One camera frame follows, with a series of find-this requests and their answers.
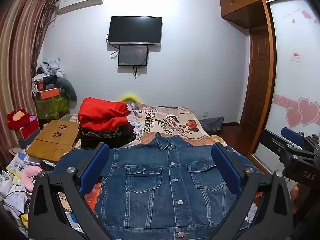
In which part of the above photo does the grey bag on floor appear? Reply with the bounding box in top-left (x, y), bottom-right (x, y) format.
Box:
top-left (199, 116), bottom-right (224, 135)

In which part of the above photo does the dark folded clothes pile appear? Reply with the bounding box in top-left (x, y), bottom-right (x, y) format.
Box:
top-left (79, 123), bottom-right (136, 150)

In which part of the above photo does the small black wall monitor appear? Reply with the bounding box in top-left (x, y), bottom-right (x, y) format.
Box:
top-left (118, 45), bottom-right (149, 67)

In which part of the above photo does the striped brown curtain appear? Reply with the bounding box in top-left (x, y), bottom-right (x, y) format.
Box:
top-left (1, 0), bottom-right (56, 154)

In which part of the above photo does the printed newspaper bed sheet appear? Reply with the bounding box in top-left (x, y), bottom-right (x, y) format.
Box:
top-left (67, 101), bottom-right (226, 230)

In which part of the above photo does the yellow round object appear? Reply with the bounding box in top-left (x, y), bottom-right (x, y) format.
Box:
top-left (119, 94), bottom-right (140, 103)

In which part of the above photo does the white sliding heart door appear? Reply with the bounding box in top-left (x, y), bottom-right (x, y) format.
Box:
top-left (252, 0), bottom-right (320, 173)

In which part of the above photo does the red folded garment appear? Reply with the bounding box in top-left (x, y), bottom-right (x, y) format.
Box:
top-left (78, 98), bottom-right (131, 132)

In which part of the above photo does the orange box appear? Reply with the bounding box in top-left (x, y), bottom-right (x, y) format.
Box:
top-left (40, 88), bottom-right (60, 100)

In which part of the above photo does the wooden lap desk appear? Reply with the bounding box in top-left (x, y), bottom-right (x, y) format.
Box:
top-left (25, 120), bottom-right (79, 163)

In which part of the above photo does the brown wooden wardrobe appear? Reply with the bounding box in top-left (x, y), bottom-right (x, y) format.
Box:
top-left (220, 0), bottom-right (276, 156)

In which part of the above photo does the blue denim jacket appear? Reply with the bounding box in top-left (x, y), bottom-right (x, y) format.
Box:
top-left (47, 132), bottom-right (263, 240)

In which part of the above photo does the red flower plush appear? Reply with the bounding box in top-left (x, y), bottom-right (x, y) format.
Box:
top-left (7, 109), bottom-right (30, 131)

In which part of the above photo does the large black wall television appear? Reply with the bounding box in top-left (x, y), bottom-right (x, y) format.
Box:
top-left (107, 16), bottom-right (162, 46)

